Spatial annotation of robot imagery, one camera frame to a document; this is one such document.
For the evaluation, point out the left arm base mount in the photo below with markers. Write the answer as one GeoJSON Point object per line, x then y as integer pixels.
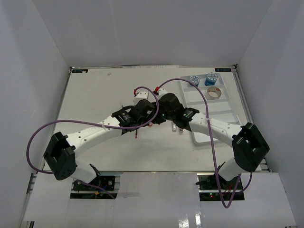
{"type": "Point", "coordinates": [104, 187]}

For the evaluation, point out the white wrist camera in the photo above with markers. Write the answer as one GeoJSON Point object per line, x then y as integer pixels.
{"type": "Point", "coordinates": [160, 92]}
{"type": "Point", "coordinates": [140, 96]}

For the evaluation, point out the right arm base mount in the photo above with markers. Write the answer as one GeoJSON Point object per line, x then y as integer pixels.
{"type": "Point", "coordinates": [208, 190]}

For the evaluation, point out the right black table label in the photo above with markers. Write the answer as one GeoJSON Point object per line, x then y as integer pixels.
{"type": "Point", "coordinates": [223, 69]}

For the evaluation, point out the brown packing tape roll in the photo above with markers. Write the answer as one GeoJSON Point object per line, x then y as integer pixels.
{"type": "Point", "coordinates": [214, 93]}

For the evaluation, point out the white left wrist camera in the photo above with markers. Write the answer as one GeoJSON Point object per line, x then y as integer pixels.
{"type": "Point", "coordinates": [140, 96]}

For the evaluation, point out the black table label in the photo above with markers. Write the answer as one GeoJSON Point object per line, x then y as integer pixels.
{"type": "Point", "coordinates": [223, 69]}
{"type": "Point", "coordinates": [79, 71]}

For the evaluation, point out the white compartment tray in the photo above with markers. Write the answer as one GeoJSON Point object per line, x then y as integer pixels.
{"type": "Point", "coordinates": [221, 109]}

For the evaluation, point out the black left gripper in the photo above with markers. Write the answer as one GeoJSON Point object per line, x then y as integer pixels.
{"type": "Point", "coordinates": [145, 120]}

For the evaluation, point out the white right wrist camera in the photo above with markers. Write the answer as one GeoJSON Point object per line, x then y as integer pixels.
{"type": "Point", "coordinates": [160, 92]}

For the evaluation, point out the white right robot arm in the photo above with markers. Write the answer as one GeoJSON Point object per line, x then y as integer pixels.
{"type": "Point", "coordinates": [248, 145]}

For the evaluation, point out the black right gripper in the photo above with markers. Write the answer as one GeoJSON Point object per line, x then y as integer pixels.
{"type": "Point", "coordinates": [158, 120]}

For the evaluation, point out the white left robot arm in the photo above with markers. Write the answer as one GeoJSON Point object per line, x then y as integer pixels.
{"type": "Point", "coordinates": [63, 150]}

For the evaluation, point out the left black table label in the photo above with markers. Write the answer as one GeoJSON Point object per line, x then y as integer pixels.
{"type": "Point", "coordinates": [79, 71]}

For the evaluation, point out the blue tape roll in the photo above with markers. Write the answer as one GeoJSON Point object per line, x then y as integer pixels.
{"type": "Point", "coordinates": [194, 81]}
{"type": "Point", "coordinates": [211, 79]}

